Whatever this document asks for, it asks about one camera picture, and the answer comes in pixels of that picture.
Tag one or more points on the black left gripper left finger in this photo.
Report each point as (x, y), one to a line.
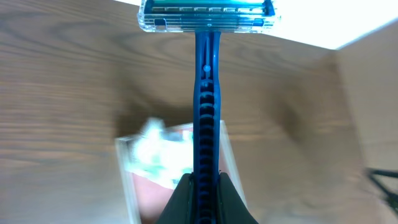
(179, 208)

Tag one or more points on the white box with pink interior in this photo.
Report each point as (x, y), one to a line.
(145, 199)

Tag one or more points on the blue disposable razor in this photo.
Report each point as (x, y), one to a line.
(207, 19)

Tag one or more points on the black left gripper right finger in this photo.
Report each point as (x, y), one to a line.
(230, 207)

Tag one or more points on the white Pantene tube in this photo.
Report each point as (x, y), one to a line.
(160, 154)

